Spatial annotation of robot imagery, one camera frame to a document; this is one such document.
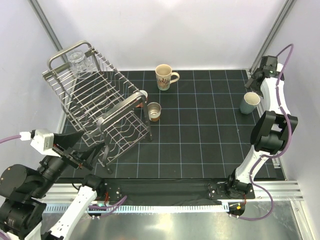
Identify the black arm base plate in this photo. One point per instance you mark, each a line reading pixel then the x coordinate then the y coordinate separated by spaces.
pixel 175 191

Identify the white slotted cable duct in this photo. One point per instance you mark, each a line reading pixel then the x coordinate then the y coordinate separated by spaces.
pixel 133 209

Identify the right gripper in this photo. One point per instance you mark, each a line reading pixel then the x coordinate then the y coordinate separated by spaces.
pixel 252 84

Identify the left aluminium frame post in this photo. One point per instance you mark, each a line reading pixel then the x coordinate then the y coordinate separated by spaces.
pixel 39 12

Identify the stainless steel dish rack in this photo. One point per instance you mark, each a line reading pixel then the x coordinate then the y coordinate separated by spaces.
pixel 108 107

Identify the steel cup with brown band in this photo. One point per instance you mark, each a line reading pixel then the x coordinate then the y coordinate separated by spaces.
pixel 154 111

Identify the cream floral ceramic mug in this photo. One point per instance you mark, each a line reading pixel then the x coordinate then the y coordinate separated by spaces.
pixel 165 76

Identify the aluminium frame post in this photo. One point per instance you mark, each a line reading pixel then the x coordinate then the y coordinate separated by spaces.
pixel 39 12
pixel 280 19

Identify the teal ceramic cup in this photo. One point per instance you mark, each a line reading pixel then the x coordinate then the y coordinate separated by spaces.
pixel 249 103

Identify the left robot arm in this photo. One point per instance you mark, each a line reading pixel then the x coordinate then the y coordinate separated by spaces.
pixel 21 214

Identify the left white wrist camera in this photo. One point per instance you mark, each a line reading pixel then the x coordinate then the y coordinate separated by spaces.
pixel 42 140

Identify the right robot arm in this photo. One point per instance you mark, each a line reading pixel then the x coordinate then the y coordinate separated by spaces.
pixel 271 133

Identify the clear faceted glass cup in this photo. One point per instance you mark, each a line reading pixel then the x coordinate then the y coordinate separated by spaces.
pixel 81 67

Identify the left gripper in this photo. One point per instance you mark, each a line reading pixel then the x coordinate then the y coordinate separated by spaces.
pixel 69 140

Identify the right aluminium frame post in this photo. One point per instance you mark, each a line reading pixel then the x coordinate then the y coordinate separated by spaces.
pixel 280 19

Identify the black grid mat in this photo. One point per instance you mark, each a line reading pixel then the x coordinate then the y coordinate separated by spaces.
pixel 201 132

